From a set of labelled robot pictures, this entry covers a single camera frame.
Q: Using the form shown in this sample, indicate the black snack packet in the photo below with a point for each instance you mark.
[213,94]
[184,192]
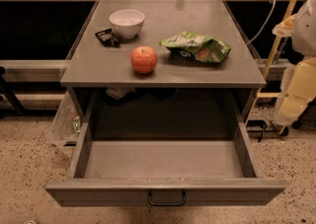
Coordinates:
[107,38]

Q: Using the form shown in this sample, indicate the grey top drawer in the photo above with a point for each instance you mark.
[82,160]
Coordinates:
[195,142]

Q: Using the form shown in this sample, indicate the red apple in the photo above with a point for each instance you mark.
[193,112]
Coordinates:
[143,59]

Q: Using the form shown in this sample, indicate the white ceramic bowl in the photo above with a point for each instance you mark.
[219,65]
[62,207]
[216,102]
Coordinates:
[127,23]

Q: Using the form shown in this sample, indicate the yellow metal frame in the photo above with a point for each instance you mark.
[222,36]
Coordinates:
[278,44]

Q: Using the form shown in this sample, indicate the green chip bag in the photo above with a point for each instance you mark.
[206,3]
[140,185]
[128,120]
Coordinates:
[197,47]

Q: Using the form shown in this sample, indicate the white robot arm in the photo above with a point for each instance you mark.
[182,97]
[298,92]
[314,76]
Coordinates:
[298,84]

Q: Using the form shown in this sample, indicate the black drawer handle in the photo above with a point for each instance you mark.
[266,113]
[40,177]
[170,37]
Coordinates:
[166,198]

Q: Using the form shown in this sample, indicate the clear plastic bag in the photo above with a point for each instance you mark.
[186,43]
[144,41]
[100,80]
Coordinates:
[65,127]

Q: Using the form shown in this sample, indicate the grey drawer cabinet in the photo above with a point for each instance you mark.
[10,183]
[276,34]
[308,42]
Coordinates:
[94,67]

